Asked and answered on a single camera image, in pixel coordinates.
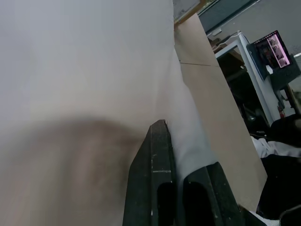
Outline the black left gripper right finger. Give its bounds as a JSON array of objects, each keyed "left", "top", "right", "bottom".
[{"left": 182, "top": 161, "right": 244, "bottom": 226}]

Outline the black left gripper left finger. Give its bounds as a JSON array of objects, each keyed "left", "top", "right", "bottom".
[{"left": 122, "top": 119, "right": 180, "bottom": 226}]

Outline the white fabric drawstring bag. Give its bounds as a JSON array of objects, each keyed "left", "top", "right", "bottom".
[{"left": 0, "top": 0, "right": 218, "bottom": 226}]

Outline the person in dark clothing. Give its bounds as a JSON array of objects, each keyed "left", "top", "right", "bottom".
[{"left": 249, "top": 113, "right": 301, "bottom": 226}]

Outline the laptop with lit screen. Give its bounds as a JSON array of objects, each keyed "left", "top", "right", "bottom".
[{"left": 246, "top": 30, "right": 295, "bottom": 80}]

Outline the white metal frame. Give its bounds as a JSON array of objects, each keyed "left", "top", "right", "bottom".
[{"left": 214, "top": 31, "right": 282, "bottom": 123}]

